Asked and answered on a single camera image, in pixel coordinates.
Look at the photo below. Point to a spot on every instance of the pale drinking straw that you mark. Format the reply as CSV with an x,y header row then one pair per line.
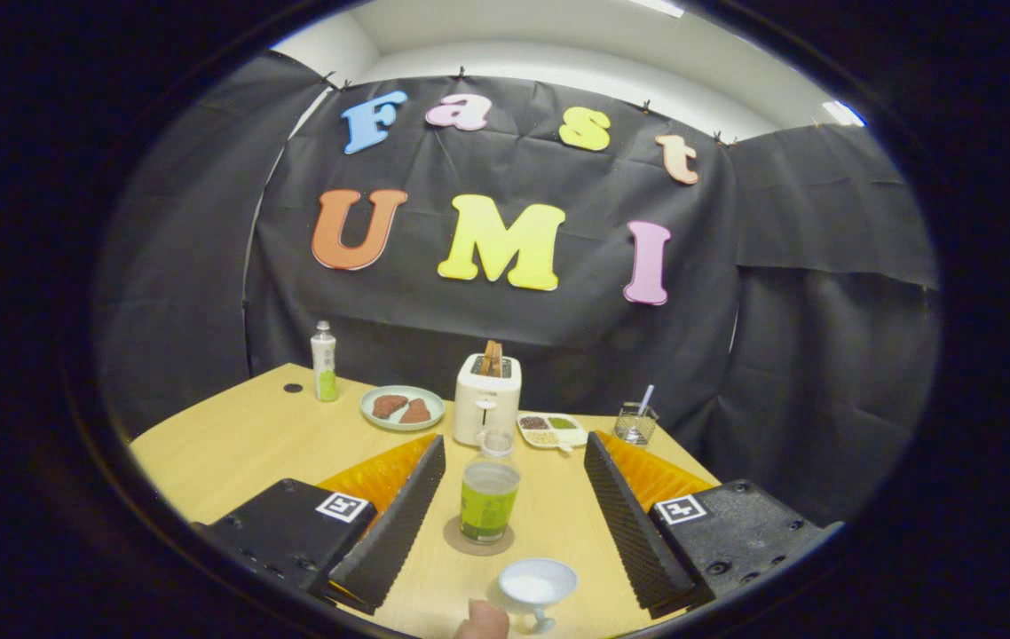
x,y
646,398

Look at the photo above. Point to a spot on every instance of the divided snack dish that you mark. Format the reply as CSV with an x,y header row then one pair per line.
x,y
549,430

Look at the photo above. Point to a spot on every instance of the wooden table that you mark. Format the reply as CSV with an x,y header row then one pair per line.
x,y
230,444

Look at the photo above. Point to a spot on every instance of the large ceiling light panel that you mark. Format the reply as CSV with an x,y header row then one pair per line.
x,y
658,7

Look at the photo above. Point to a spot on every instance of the black backdrop cloth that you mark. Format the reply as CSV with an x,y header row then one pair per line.
x,y
514,328

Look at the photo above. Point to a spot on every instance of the clear patterned glass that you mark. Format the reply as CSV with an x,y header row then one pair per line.
x,y
635,428

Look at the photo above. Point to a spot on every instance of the white toaster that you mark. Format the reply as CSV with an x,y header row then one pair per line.
x,y
487,404

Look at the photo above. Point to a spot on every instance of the pale blue cup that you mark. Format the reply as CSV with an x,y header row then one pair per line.
x,y
536,586

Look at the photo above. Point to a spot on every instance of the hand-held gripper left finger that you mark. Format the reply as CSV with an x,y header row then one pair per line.
x,y
394,532

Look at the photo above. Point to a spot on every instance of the white and green tube bottle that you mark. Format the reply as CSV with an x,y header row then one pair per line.
x,y
324,364

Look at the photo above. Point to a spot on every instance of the brown bread slice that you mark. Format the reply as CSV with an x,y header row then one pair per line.
x,y
388,406
416,413

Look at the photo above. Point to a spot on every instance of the round brown coaster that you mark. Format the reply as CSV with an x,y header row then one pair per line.
x,y
453,540

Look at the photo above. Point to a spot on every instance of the toast slice in toaster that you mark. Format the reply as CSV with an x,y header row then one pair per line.
x,y
492,355

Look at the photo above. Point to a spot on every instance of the clear juice bottle green label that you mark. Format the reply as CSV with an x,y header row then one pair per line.
x,y
487,506

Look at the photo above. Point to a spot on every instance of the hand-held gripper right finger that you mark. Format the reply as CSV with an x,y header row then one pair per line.
x,y
629,532

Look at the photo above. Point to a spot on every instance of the pale green plate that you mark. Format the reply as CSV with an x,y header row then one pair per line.
x,y
372,422

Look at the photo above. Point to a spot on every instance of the small ceiling light panel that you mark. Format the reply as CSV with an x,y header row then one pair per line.
x,y
842,114

